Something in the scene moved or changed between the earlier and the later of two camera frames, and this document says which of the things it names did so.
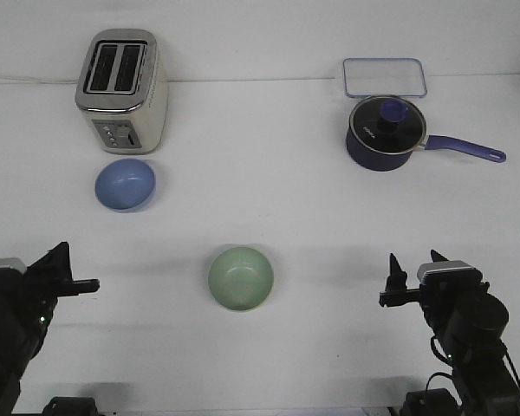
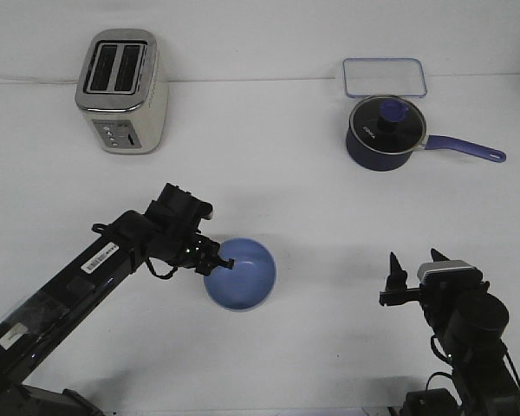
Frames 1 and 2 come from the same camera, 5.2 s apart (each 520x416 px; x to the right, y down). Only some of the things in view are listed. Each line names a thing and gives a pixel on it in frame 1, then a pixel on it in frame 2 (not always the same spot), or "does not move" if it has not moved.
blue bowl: [125, 183] → [250, 281]
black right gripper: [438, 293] does not move
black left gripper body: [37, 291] → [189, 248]
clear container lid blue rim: [399, 76] does not move
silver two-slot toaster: [122, 91] does not move
